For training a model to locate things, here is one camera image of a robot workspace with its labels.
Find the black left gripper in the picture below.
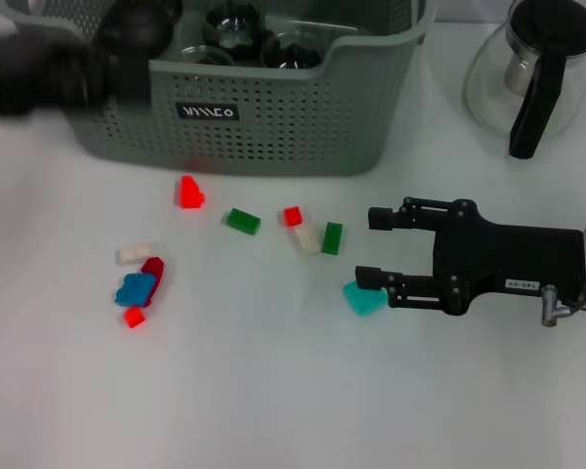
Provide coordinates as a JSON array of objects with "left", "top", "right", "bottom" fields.
[{"left": 0, "top": 31, "right": 151, "bottom": 118}]

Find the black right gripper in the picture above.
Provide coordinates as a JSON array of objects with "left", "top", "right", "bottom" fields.
[{"left": 355, "top": 196, "right": 586, "bottom": 318}]

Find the glass teacup black sleeve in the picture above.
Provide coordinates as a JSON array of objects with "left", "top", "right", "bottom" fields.
[
  {"left": 200, "top": 0, "right": 270, "bottom": 50},
  {"left": 261, "top": 29, "right": 323, "bottom": 70},
  {"left": 179, "top": 44, "right": 236, "bottom": 67}
]

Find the dark red toy brick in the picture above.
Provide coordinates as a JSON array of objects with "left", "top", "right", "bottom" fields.
[{"left": 140, "top": 256, "right": 167, "bottom": 309}]

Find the blue toy brick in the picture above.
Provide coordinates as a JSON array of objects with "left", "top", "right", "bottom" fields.
[{"left": 114, "top": 272, "right": 158, "bottom": 309}]

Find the grey perforated storage bin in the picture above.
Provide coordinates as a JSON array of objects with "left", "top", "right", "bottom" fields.
[{"left": 4, "top": 0, "right": 439, "bottom": 178}]

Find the green toy brick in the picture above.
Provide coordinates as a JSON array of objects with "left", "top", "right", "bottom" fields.
[
  {"left": 226, "top": 207, "right": 263, "bottom": 236},
  {"left": 320, "top": 221, "right": 345, "bottom": 255}
]

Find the dark clay teapot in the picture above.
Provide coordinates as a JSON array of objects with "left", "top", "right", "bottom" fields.
[{"left": 100, "top": 0, "right": 183, "bottom": 55}]

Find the teal flat toy brick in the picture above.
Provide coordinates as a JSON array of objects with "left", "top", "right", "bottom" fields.
[{"left": 342, "top": 280, "right": 388, "bottom": 318}]

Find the white toy brick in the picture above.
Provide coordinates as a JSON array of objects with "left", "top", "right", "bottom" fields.
[
  {"left": 115, "top": 242, "right": 158, "bottom": 267},
  {"left": 294, "top": 224, "right": 322, "bottom": 256}
]

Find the red sloped toy brick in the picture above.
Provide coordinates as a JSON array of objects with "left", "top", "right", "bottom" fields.
[{"left": 179, "top": 174, "right": 207, "bottom": 210}]

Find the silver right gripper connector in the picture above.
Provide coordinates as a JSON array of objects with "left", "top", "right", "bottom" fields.
[{"left": 539, "top": 284, "right": 575, "bottom": 327}]

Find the glass pitcher black handle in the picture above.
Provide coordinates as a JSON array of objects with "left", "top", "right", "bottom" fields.
[{"left": 462, "top": 0, "right": 586, "bottom": 161}]

